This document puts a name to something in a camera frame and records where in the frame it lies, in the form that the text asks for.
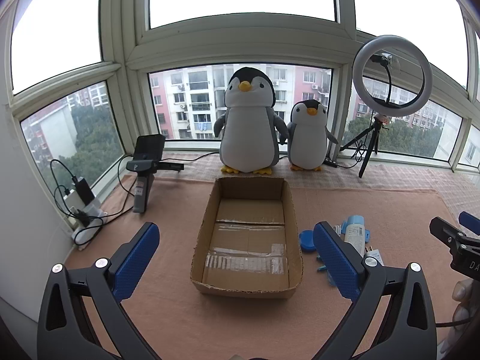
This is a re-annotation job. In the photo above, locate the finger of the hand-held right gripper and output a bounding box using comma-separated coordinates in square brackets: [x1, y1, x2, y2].
[458, 211, 480, 235]
[430, 216, 467, 250]

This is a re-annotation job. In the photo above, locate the black ring light cable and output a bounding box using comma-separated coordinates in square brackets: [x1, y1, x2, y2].
[337, 140, 370, 169]

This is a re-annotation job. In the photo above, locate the black braided cable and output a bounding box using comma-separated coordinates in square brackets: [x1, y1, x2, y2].
[435, 318, 471, 329]

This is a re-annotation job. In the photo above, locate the black device cable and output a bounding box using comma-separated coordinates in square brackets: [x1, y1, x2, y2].
[75, 155, 137, 248]

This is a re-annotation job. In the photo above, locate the white power strip with chargers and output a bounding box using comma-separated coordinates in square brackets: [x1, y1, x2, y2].
[50, 158, 81, 229]

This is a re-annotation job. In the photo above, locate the black cable along sill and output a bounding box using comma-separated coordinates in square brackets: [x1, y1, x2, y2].
[159, 152, 222, 163]

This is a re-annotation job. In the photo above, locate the black power adapter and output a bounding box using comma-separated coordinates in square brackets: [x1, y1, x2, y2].
[72, 177, 95, 204]

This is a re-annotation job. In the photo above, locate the checkered cloth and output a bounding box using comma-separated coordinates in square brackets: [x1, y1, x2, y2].
[120, 152, 480, 211]

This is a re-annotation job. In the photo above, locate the cardboard box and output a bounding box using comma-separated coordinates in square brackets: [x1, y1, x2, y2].
[190, 177, 304, 300]

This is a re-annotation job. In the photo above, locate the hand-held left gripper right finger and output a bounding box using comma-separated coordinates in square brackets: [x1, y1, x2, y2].
[312, 221, 437, 360]

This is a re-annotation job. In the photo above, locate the white charger plug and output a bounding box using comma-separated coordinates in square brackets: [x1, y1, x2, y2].
[362, 245, 385, 268]

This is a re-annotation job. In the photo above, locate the small penguin plush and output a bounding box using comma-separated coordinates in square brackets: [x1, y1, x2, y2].
[287, 100, 339, 172]

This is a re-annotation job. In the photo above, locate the black gooseneck phone clamp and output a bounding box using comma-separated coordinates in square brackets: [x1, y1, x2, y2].
[369, 53, 394, 103]

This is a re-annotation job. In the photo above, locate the person's right hand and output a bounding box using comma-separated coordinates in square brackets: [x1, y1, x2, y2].
[442, 279, 480, 360]

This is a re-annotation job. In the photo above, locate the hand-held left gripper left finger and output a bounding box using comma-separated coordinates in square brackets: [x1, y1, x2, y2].
[37, 222, 161, 360]

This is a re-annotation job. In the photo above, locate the white ring light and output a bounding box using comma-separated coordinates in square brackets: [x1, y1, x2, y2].
[353, 34, 433, 117]

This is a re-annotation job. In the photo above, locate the white window frame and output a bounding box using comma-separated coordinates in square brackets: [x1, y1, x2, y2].
[0, 0, 480, 169]

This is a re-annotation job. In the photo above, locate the white sunscreen bottle blue cap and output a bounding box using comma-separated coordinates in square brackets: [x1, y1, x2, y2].
[343, 215, 370, 257]

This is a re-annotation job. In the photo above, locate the large penguin plush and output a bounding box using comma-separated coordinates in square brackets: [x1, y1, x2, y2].
[214, 67, 290, 175]

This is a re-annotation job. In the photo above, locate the blue round case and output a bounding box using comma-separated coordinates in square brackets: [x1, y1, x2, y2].
[299, 229, 318, 254]

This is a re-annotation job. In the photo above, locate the grey handheld device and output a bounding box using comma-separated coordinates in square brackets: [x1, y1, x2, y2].
[126, 134, 185, 214]

